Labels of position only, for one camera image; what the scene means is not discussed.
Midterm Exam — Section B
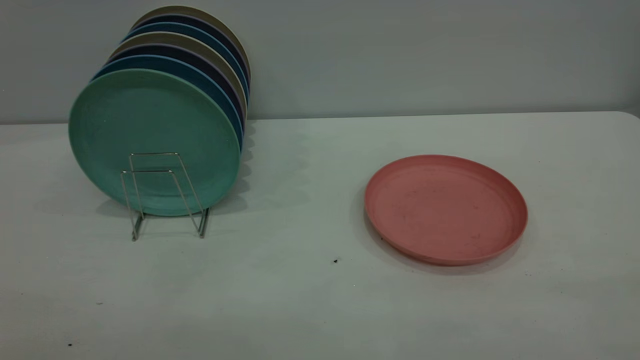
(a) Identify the silver wire plate rack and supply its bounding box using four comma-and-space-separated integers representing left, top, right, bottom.
120, 152, 210, 242

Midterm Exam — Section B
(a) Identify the teal blue round plate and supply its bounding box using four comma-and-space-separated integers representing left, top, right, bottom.
121, 21, 250, 98
91, 54, 245, 151

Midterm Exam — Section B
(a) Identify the pink round plate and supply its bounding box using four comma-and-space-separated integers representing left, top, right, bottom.
364, 154, 529, 267

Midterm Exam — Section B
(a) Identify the navy plate with lilac rim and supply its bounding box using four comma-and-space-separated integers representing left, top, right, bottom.
132, 13, 251, 83
106, 44, 247, 132

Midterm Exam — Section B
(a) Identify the green round plate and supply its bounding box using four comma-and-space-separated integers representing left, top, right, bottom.
68, 68, 242, 217

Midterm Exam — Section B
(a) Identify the beige round plate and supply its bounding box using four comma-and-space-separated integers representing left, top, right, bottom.
131, 5, 252, 81
108, 31, 249, 120

